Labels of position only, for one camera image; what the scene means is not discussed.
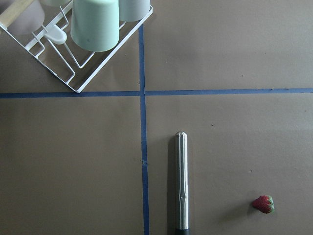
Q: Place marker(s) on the steel muddler with black tip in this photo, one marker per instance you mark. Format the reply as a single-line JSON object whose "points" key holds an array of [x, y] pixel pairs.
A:
{"points": [[178, 209]]}

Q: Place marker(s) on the red strawberry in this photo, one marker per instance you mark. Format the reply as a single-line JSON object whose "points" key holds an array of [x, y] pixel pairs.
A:
{"points": [[264, 204]]}

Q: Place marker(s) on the pale cup in rack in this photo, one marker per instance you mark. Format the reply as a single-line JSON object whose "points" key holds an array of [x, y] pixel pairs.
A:
{"points": [[133, 10]]}

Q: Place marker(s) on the mint green cup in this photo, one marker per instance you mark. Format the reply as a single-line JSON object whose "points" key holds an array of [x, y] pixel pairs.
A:
{"points": [[95, 24]]}

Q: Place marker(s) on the frosted white cup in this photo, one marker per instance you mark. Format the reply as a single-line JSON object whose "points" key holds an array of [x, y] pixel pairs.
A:
{"points": [[27, 17]]}

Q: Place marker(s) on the white wire cup rack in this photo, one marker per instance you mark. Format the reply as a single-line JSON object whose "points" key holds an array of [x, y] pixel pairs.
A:
{"points": [[52, 46]]}

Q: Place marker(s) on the wooden rack handle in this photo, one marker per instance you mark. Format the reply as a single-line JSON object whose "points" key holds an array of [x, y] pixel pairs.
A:
{"points": [[13, 11]]}

